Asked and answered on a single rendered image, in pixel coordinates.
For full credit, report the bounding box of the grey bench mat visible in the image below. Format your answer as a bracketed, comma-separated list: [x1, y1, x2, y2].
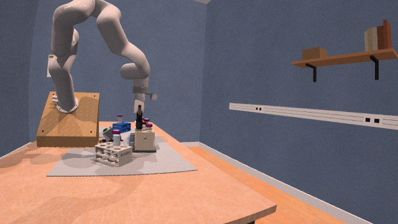
[46, 133, 198, 177]

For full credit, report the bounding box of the beige tube rack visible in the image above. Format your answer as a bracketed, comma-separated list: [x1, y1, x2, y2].
[95, 142, 132, 167]

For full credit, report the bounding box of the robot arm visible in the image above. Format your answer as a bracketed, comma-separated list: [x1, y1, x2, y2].
[49, 0, 157, 113]

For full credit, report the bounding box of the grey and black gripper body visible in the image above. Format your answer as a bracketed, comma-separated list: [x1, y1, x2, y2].
[133, 93, 147, 114]

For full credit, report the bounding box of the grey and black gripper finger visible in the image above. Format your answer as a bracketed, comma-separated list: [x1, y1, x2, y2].
[136, 105, 142, 129]

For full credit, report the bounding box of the blue tube rack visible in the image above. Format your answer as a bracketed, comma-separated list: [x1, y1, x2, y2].
[113, 122, 131, 133]

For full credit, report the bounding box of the tan bucket adapter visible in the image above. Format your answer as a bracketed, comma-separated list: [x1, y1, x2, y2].
[134, 129, 155, 150]

